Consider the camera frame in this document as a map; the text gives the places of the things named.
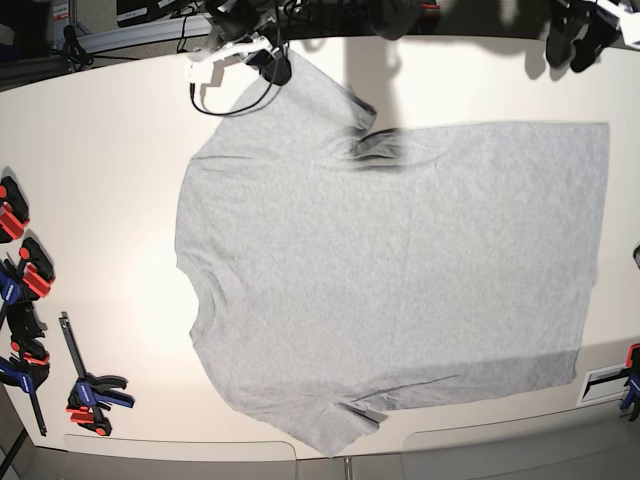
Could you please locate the blue red clamp middle left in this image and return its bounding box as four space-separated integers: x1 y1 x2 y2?
1 237 55 322

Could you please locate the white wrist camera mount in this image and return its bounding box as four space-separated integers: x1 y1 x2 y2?
185 37 272 85

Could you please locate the red black clamp top left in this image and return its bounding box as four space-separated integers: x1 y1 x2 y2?
1 176 30 244

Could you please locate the dark object right edge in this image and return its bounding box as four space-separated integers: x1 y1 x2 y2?
632 245 640 269

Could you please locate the white label sticker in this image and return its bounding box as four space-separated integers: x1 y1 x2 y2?
577 365 629 407

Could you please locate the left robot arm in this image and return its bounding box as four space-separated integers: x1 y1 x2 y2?
545 0 639 73

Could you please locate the black camera cable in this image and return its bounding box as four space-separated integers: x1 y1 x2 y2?
188 42 291 119

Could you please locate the blue clamp right edge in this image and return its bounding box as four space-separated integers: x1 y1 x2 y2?
619 343 640 422

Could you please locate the blue bar clamp on table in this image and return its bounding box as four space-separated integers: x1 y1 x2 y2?
59 312 135 437

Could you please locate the grey T-shirt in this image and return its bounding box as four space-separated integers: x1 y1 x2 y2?
175 54 609 456

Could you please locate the aluminium rail at back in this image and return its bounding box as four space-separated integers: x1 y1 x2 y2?
74 14 211 54

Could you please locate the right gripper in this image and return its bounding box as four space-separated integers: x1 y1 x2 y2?
219 33 292 85

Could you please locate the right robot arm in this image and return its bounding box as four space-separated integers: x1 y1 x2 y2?
205 1 292 86

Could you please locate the blue clamp lower left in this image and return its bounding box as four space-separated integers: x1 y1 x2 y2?
1 302 50 437

